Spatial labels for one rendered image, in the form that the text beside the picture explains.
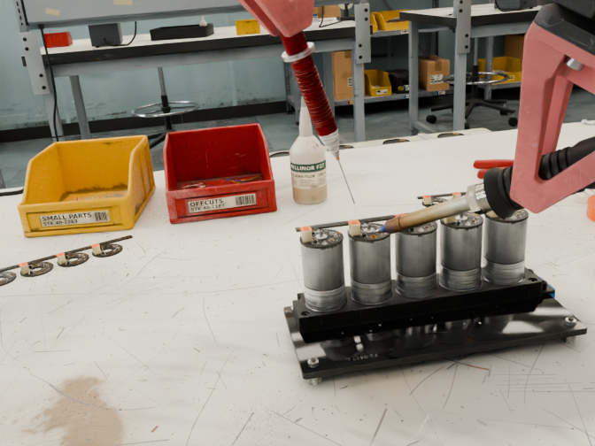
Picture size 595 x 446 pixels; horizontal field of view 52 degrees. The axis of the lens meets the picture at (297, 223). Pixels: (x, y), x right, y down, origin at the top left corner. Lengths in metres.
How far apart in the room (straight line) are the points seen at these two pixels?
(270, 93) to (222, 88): 0.36
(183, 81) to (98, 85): 0.61
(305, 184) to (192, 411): 0.30
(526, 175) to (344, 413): 0.14
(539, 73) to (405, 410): 0.17
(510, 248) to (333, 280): 0.11
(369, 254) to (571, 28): 0.16
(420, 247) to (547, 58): 0.14
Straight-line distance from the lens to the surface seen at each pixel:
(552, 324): 0.37
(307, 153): 0.57
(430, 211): 0.32
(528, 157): 0.28
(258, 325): 0.39
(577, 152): 0.28
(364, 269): 0.35
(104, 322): 0.43
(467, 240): 0.36
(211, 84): 4.71
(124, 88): 4.73
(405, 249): 0.36
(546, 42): 0.25
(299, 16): 0.29
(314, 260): 0.34
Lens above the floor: 0.95
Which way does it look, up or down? 22 degrees down
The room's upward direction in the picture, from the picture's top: 4 degrees counter-clockwise
